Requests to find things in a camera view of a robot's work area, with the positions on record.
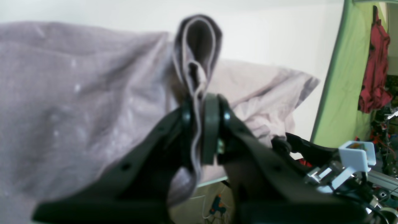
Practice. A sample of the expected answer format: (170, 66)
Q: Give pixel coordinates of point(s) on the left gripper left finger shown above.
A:
(135, 190)

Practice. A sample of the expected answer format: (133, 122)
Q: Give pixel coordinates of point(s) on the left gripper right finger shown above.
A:
(267, 189)

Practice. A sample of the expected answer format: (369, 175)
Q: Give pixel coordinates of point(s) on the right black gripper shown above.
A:
(372, 191)

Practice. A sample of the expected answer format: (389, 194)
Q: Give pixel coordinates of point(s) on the mauve pink t-shirt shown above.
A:
(76, 99)

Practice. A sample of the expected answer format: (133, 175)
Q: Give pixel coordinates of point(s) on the green fabric panel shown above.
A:
(338, 118)

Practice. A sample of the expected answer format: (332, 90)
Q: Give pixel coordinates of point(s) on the red hanging cloth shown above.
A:
(373, 95)

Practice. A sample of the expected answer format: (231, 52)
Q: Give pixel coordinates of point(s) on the right white camera bracket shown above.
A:
(356, 157)

